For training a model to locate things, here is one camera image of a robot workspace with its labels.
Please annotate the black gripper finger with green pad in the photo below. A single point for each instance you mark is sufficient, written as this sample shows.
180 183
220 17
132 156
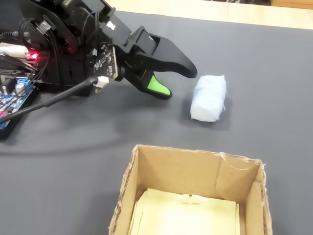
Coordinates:
146 83

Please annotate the large black curved gripper finger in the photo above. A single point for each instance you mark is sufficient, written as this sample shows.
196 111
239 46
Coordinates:
176 58

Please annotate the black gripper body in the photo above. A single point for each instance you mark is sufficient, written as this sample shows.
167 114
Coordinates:
144 41

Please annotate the pale blue block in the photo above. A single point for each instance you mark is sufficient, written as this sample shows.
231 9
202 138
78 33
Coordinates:
207 98

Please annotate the black robot arm with base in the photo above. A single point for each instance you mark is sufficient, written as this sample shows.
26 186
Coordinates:
73 29

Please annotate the brown cardboard box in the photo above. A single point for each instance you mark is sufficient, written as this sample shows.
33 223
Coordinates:
183 171

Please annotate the servo driver board red light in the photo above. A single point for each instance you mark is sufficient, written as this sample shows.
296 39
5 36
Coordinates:
33 56

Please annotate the grey table mat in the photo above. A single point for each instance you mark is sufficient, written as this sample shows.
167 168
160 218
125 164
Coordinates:
73 171

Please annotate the brown wooden board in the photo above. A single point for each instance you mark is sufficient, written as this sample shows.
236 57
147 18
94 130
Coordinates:
291 2

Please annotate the blue converter circuit board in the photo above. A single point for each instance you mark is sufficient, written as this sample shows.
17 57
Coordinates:
9 99

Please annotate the yellow paper sheets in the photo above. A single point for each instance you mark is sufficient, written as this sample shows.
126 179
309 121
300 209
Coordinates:
183 220

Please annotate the black camera circuit board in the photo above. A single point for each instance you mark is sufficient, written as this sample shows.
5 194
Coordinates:
106 63

